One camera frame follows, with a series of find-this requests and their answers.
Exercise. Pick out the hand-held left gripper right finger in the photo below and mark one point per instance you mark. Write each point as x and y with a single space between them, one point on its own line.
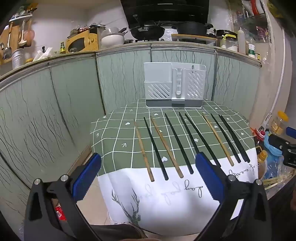
208 178

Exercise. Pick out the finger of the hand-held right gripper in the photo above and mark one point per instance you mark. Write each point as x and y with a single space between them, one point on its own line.
291 132
278 141

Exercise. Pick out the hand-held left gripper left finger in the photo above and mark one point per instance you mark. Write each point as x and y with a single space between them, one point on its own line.
87 177

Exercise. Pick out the black chopstick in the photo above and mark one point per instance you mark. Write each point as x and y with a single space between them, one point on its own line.
201 136
234 139
179 143
188 132
155 148
225 138

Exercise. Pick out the wooden chopstick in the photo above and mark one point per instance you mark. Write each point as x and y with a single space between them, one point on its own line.
166 148
217 139
143 150

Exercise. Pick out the white slotted utensil holder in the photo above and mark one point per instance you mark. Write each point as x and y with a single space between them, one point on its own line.
159 90

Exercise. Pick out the blue plastic container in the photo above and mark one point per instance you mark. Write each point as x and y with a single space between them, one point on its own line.
272 150

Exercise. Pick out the yellow lid plastic jar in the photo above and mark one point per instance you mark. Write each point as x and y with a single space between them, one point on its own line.
279 124

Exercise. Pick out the red cap bottle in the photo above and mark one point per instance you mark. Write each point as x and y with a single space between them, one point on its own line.
260 134

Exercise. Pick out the brown bottle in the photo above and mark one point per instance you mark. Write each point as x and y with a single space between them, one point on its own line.
262 164

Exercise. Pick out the pale vegetable stalks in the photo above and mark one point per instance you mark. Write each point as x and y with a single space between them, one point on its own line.
277 180

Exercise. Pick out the red packet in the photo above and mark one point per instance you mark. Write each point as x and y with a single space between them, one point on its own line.
59 212

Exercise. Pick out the green checked tablecloth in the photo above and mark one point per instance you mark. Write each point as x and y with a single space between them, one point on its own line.
115 139

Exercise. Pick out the small jar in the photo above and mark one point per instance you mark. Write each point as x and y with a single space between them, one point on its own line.
257 56

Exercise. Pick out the green label bottle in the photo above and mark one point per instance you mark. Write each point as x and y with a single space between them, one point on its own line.
251 51

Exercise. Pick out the white squeeze bottle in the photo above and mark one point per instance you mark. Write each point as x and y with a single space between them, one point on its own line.
241 41

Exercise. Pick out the clear jar with black lid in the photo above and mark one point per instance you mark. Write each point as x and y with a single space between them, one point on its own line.
229 42

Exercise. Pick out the hanging clear plastic bags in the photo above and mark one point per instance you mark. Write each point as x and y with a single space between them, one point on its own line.
252 16

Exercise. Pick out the white packets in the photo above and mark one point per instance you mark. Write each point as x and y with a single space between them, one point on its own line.
44 54

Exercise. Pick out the yellow label bottle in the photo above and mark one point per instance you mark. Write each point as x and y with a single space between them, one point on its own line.
62 47

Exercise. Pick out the yellow microwave oven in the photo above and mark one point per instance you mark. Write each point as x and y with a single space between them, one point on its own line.
81 42

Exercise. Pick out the perforated metal cylinder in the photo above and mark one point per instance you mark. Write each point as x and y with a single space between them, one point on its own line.
18 59

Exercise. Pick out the white pot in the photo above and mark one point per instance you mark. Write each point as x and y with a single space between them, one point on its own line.
113 40

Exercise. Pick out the black cast-iron pot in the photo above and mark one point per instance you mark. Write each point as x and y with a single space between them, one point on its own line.
192 29

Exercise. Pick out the metal bowl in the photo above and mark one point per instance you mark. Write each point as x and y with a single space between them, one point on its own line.
111 30

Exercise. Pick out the metal spatula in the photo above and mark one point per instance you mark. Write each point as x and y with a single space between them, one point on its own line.
7 51

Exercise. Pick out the black wok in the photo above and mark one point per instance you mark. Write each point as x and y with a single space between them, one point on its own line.
148 31

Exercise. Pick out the hanging wooden cutting board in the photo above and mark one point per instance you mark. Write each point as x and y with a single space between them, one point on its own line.
14 34

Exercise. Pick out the black range hood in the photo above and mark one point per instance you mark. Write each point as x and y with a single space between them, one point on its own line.
166 11

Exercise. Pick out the white wall shelf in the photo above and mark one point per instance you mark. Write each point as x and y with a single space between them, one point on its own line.
20 16

